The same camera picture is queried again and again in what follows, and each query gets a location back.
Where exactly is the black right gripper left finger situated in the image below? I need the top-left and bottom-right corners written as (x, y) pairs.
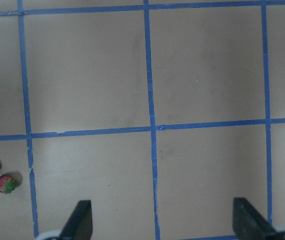
top-left (58, 200), bottom-right (93, 240)

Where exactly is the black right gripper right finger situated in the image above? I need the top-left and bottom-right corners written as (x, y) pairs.
top-left (232, 197), bottom-right (276, 240)

